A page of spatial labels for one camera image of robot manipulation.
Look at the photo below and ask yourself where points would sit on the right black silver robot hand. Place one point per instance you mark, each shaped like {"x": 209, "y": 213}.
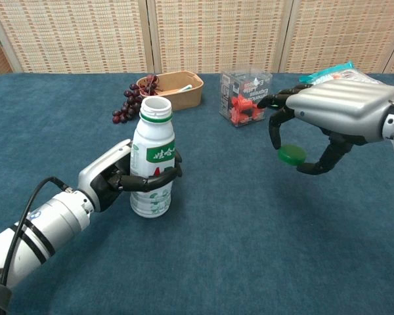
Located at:
{"x": 341, "y": 105}

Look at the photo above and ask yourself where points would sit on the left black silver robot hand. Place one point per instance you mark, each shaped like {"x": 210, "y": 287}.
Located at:
{"x": 98, "y": 177}

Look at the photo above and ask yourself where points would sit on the white AD milk bottle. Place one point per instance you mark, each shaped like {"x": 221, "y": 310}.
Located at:
{"x": 151, "y": 138}

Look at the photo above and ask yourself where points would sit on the green bottle cap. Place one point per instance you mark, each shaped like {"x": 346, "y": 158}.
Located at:
{"x": 292, "y": 154}

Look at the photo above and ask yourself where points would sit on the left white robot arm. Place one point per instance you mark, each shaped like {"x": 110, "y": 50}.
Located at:
{"x": 56, "y": 220}

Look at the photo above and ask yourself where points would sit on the teal white snack bag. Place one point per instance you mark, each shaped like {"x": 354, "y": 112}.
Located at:
{"x": 325, "y": 77}

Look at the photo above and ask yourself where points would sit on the dark red grape bunch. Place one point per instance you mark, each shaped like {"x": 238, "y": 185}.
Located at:
{"x": 129, "y": 106}

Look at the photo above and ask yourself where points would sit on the clear box with red contents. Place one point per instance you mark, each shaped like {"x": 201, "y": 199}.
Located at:
{"x": 243, "y": 88}

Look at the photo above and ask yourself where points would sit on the brown paper bowl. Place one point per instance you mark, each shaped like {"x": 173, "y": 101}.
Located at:
{"x": 184, "y": 95}

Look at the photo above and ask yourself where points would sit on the white green marker pen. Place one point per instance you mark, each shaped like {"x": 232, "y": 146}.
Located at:
{"x": 185, "y": 87}

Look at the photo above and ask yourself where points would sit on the blue felt table cloth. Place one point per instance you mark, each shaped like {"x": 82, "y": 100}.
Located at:
{"x": 233, "y": 229}

